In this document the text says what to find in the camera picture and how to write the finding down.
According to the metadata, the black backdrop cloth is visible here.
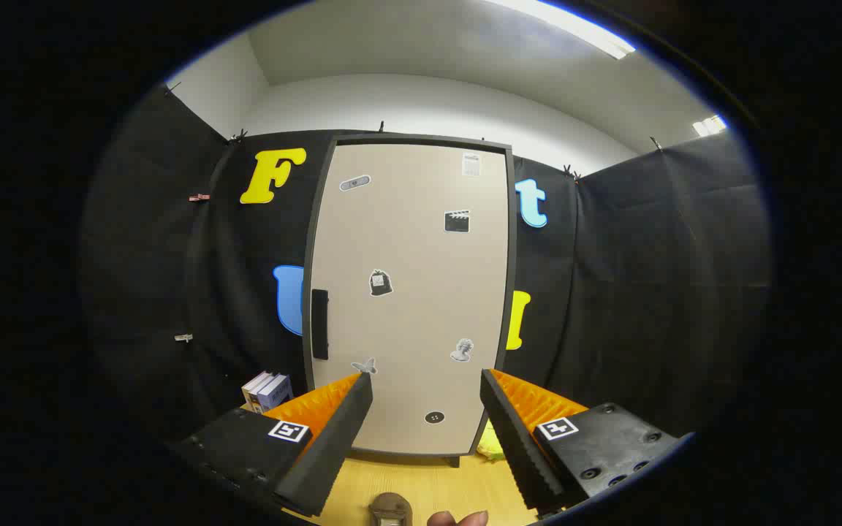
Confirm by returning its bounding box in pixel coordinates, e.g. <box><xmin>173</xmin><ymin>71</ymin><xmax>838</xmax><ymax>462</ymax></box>
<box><xmin>81</xmin><ymin>84</ymin><xmax>773</xmax><ymax>446</ymax></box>

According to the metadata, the long ceiling light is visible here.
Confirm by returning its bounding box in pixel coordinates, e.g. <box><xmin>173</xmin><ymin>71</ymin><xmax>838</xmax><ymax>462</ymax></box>
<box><xmin>487</xmin><ymin>0</ymin><xmax>637</xmax><ymax>61</ymax></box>

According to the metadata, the black door handle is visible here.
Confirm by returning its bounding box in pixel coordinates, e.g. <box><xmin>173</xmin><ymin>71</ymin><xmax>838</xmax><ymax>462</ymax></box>
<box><xmin>311</xmin><ymin>289</ymin><xmax>330</xmax><ymax>361</ymax></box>

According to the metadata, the yellow plush toy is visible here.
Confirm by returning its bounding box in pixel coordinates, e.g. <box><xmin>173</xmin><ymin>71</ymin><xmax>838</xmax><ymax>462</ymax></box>
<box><xmin>476</xmin><ymin>420</ymin><xmax>508</xmax><ymax>462</ymax></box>

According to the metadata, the brown fluffy shoe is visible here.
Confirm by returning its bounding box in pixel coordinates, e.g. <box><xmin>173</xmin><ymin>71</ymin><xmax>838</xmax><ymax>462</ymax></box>
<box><xmin>368</xmin><ymin>492</ymin><xmax>414</xmax><ymax>526</ymax></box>

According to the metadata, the blue book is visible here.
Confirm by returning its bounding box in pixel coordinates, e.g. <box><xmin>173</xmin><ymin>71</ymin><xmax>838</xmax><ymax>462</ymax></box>
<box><xmin>257</xmin><ymin>374</ymin><xmax>295</xmax><ymax>413</ymax></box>

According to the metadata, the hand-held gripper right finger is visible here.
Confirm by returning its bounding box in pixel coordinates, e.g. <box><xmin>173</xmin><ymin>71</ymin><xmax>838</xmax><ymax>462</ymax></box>
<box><xmin>479</xmin><ymin>368</ymin><xmax>694</xmax><ymax>516</ymax></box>

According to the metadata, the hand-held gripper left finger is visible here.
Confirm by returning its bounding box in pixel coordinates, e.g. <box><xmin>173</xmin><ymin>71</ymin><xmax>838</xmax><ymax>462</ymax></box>
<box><xmin>172</xmin><ymin>371</ymin><xmax>374</xmax><ymax>518</ymax></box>

